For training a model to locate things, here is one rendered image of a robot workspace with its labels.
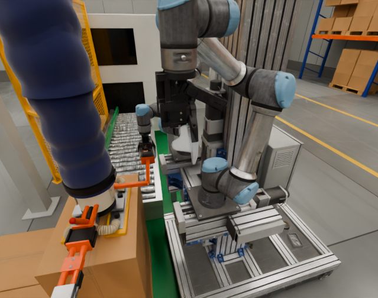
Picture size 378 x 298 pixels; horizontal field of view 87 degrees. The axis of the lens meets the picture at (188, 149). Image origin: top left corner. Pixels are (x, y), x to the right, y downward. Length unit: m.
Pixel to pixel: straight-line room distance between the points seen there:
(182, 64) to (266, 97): 0.41
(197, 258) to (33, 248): 1.16
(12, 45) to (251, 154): 0.84
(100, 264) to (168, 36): 0.90
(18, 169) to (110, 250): 1.71
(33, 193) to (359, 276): 3.17
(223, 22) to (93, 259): 0.98
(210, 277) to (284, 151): 1.08
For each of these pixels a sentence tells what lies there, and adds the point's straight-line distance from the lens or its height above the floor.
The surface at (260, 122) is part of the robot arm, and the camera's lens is 0.78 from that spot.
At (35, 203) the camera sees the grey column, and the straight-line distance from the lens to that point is 2.82.
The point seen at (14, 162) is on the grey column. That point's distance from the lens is 2.54.
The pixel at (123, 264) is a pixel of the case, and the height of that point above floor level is 0.91.
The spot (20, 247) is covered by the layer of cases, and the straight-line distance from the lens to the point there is 1.86.
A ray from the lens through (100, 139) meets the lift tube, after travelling 0.92.
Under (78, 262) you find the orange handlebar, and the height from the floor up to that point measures 1.09.
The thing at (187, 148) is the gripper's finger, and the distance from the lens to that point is 0.45.
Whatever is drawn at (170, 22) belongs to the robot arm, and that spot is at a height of 1.80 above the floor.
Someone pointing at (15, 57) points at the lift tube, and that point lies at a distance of 0.81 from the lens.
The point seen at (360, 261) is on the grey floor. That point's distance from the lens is 2.58.
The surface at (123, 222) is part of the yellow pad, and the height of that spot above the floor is 0.96.
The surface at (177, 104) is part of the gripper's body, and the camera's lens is 0.44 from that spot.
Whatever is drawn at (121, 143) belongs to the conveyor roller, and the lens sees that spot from 2.67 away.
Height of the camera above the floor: 1.79
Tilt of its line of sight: 31 degrees down
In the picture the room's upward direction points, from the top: straight up
